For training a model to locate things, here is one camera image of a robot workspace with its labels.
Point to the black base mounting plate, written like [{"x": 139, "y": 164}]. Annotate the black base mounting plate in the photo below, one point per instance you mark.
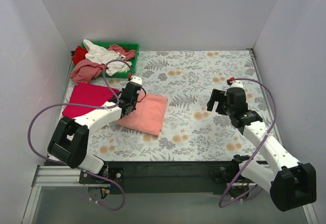
[{"x": 171, "y": 176}]

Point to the salmon pink t-shirt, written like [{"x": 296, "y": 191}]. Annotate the salmon pink t-shirt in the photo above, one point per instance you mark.
[{"x": 149, "y": 114}]

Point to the green plastic bin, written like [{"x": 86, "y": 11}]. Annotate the green plastic bin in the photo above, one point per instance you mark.
[{"x": 128, "y": 46}]

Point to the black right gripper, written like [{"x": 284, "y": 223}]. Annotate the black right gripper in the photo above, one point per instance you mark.
[{"x": 217, "y": 101}]

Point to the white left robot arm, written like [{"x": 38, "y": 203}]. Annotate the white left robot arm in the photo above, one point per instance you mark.
[{"x": 70, "y": 140}]

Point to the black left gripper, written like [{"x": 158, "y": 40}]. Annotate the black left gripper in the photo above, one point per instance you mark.
[{"x": 130, "y": 107}]

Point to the dusty pink crumpled t-shirt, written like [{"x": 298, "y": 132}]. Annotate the dusty pink crumpled t-shirt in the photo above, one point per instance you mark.
[{"x": 85, "y": 71}]

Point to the folded magenta t-shirt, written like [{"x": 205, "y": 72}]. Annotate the folded magenta t-shirt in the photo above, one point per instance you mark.
[{"x": 85, "y": 93}]

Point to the white crumpled t-shirt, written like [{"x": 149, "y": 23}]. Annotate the white crumpled t-shirt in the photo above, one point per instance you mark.
[{"x": 102, "y": 55}]

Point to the floral patterned table mat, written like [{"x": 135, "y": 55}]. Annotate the floral patterned table mat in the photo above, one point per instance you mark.
[{"x": 190, "y": 132}]

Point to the mauve crumpled t-shirt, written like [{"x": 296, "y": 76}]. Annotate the mauve crumpled t-shirt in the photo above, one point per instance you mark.
[{"x": 128, "y": 54}]

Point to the red crumpled t-shirt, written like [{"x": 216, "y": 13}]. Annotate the red crumpled t-shirt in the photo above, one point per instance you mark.
[{"x": 79, "y": 55}]

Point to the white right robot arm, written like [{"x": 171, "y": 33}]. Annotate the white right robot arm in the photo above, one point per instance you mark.
[{"x": 289, "y": 182}]

